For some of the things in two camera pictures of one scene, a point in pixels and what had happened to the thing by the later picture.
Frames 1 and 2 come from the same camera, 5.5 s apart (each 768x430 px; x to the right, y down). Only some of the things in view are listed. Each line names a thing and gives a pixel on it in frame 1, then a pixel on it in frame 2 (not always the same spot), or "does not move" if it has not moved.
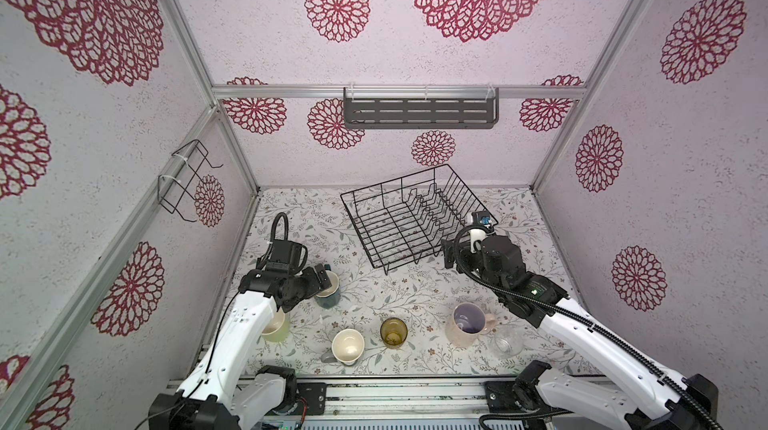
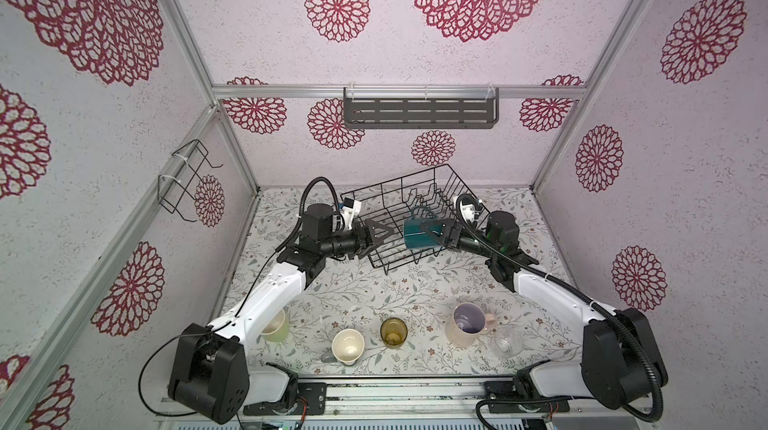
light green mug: (278, 328) does not move
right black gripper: (450, 252) -> (452, 235)
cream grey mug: (348, 345) does not move
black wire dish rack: (408, 217) does not move
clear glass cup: (506, 341) does not move
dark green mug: (329, 298) -> (422, 233)
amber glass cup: (394, 332) does not move
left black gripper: (315, 285) -> (362, 242)
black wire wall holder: (178, 189) does not move
